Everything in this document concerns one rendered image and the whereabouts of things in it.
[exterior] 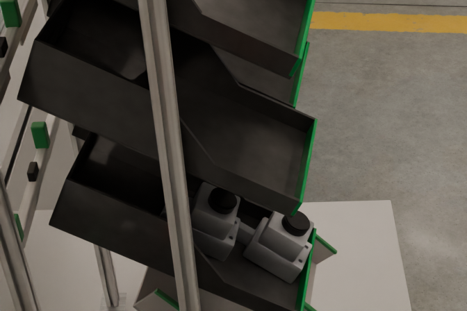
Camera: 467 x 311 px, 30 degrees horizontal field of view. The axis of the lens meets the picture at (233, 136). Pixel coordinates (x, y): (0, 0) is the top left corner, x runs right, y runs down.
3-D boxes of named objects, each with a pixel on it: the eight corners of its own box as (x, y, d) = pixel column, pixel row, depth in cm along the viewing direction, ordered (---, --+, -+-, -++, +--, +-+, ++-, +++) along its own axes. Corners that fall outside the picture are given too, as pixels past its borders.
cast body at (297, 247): (302, 259, 100) (329, 222, 95) (290, 285, 96) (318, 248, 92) (239, 222, 100) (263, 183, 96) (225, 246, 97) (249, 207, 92)
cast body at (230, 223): (231, 234, 98) (255, 195, 94) (224, 262, 95) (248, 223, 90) (162, 205, 97) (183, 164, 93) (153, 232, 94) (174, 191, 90)
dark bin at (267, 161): (308, 135, 93) (339, 85, 88) (292, 219, 83) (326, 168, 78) (63, 26, 90) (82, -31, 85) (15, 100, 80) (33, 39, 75)
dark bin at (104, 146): (308, 241, 103) (336, 201, 98) (293, 328, 93) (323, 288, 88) (87, 146, 100) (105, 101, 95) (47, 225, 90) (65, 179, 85)
